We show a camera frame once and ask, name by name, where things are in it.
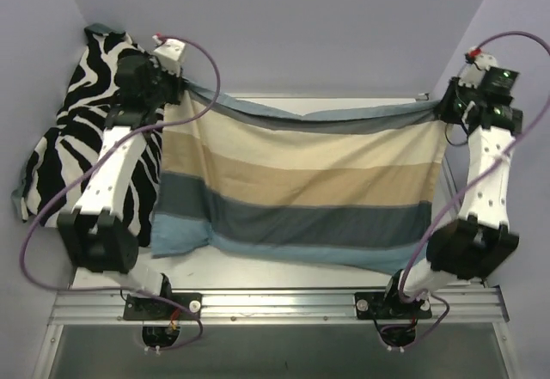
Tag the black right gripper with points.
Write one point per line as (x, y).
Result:
(447, 106)

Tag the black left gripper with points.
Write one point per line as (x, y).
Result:
(173, 85)

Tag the blue-grey fabric pillowcase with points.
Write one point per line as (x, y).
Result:
(350, 187)

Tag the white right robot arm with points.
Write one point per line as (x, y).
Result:
(479, 239)

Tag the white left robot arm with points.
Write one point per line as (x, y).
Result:
(93, 231)

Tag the zebra print cushion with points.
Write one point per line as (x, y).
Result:
(72, 145)

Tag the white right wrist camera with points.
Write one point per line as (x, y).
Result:
(477, 64)

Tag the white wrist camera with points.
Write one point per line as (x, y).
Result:
(170, 53)
(477, 64)

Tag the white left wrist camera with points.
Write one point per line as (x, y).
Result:
(170, 53)

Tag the aluminium extrusion rail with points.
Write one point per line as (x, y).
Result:
(468, 304)

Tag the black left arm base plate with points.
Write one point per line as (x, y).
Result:
(146, 309)

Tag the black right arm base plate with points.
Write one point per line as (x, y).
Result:
(373, 305)

